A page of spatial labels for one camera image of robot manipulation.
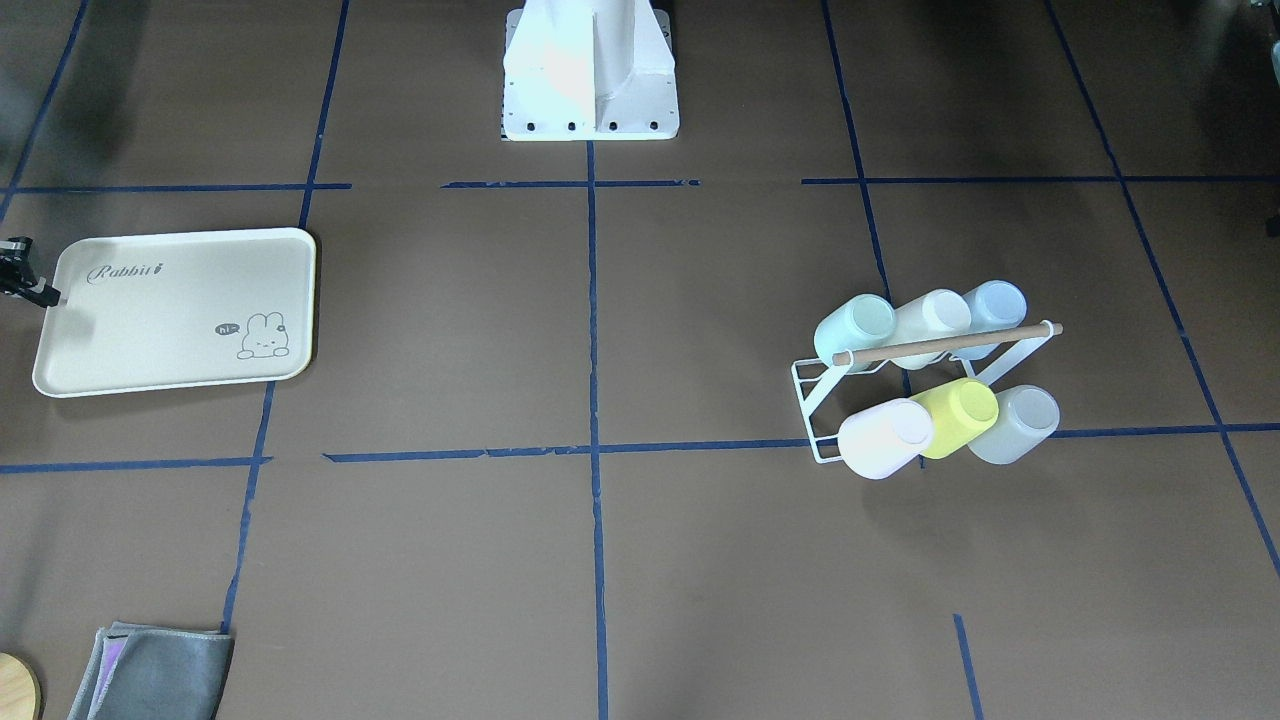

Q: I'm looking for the beige rabbit tray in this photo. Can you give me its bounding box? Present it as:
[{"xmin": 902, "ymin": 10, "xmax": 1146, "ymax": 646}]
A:
[{"xmin": 32, "ymin": 227, "xmax": 317, "ymax": 398}]

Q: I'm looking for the green cup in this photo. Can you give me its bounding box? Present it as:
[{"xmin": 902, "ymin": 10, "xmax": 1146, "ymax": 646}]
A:
[{"xmin": 813, "ymin": 293, "xmax": 897, "ymax": 366}]

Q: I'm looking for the pink cup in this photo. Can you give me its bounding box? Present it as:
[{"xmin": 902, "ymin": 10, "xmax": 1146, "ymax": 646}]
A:
[{"xmin": 836, "ymin": 398, "xmax": 934, "ymax": 480}]

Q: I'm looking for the beige cup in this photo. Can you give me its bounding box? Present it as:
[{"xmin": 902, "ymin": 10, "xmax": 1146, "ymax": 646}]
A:
[{"xmin": 886, "ymin": 290, "xmax": 972, "ymax": 345}]

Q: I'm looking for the yellow cup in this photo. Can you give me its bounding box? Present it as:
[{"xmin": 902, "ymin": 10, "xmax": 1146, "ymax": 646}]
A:
[{"xmin": 910, "ymin": 378, "xmax": 998, "ymax": 460}]

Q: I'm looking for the blue cup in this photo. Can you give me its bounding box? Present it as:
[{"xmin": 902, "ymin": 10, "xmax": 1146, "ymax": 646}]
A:
[{"xmin": 963, "ymin": 279, "xmax": 1028, "ymax": 334}]

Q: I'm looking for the grey cup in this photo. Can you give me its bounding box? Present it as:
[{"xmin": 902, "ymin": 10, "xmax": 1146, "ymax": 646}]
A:
[{"xmin": 966, "ymin": 384, "xmax": 1061, "ymax": 465}]

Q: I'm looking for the grey folded cloth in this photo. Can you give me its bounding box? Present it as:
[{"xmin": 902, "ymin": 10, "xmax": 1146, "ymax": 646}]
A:
[{"xmin": 68, "ymin": 621, "xmax": 234, "ymax": 719}]

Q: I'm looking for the wooden mug tree stand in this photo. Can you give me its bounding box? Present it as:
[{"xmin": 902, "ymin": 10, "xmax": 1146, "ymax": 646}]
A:
[{"xmin": 1, "ymin": 653, "xmax": 44, "ymax": 719}]

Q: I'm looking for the white pillar with base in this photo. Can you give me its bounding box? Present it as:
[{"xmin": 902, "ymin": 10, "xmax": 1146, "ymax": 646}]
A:
[{"xmin": 500, "ymin": 1, "xmax": 681, "ymax": 142}]

